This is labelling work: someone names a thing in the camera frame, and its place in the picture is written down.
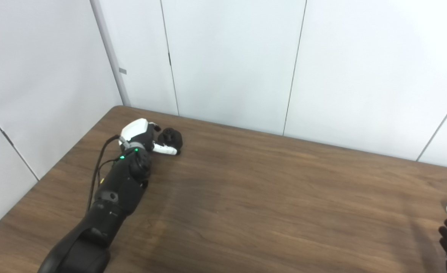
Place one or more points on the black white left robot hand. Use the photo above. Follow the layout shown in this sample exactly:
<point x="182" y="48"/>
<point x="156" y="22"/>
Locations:
<point x="136" y="127"/>

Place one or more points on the round black gear part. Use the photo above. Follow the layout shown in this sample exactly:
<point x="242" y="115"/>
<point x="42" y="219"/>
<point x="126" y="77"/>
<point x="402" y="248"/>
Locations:
<point x="172" y="138"/>

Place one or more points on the gray wall post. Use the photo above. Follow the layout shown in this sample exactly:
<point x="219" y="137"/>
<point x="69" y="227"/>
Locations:
<point x="111" y="53"/>

